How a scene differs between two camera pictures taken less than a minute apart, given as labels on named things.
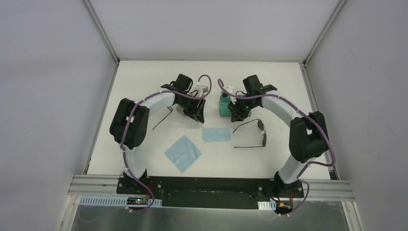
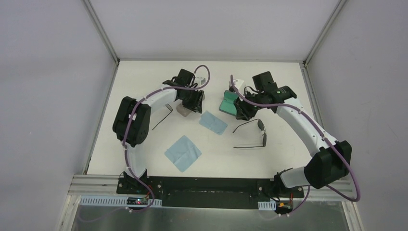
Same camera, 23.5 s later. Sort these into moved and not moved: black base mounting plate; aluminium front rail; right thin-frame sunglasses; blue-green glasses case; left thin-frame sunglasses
Moved: blue-green glasses case
Not moved: left thin-frame sunglasses; right thin-frame sunglasses; aluminium front rail; black base mounting plate
